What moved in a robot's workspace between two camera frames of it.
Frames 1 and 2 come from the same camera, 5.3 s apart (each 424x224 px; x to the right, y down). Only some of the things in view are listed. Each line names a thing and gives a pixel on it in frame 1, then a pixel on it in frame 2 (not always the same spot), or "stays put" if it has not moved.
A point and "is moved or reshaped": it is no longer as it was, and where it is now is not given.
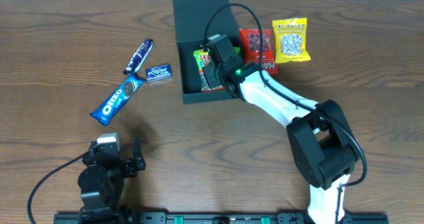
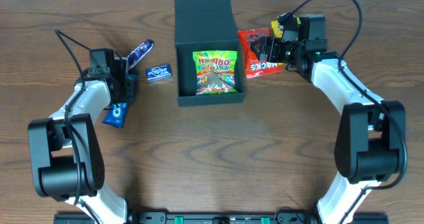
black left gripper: x=126 y=166 → x=130 y=89
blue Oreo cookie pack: x=116 y=101 is moved or reshaped
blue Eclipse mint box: x=159 y=73 stays put
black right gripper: x=212 y=73 → x=265 y=48
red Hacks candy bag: x=250 y=42 stays put
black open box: x=197 y=17 stays put
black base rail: x=215 y=218 stays put
